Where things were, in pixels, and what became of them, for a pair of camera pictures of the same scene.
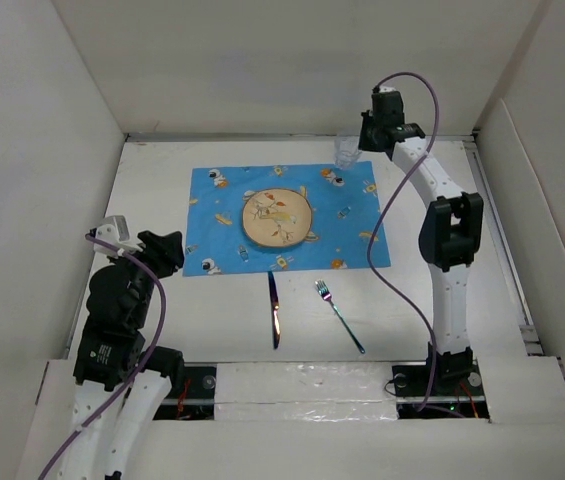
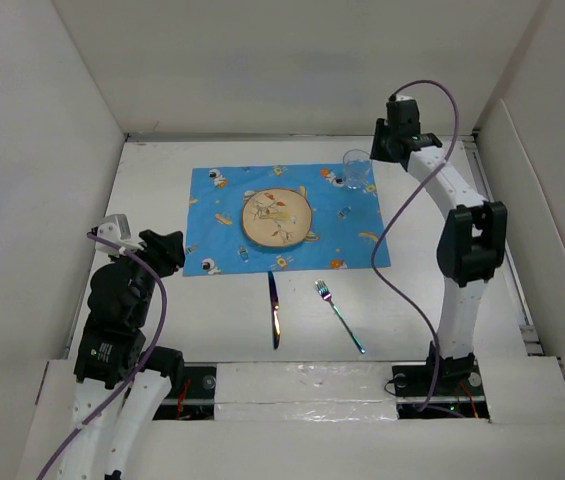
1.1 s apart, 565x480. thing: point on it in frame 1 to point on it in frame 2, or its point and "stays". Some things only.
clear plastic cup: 346,151 to 357,168
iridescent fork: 326,295 stays
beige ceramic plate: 277,217 stays
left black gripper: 164,250 stays
